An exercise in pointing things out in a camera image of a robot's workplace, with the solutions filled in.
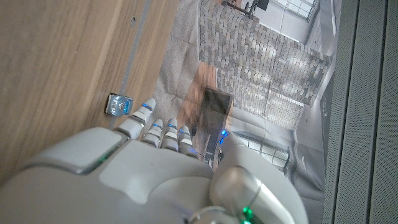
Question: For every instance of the small blue silver toy car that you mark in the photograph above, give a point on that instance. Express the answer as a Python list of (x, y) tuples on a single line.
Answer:
[(119, 105)]

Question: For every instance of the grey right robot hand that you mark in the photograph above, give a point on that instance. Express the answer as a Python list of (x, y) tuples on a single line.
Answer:
[(140, 174)]

